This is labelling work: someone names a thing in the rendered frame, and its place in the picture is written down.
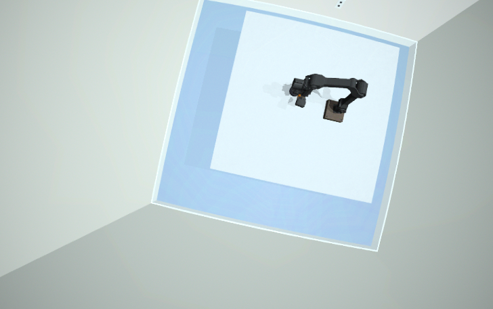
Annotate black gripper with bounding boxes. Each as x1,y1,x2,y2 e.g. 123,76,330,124
295,89,311,108

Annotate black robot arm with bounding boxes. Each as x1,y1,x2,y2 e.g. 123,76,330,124
292,73,368,114

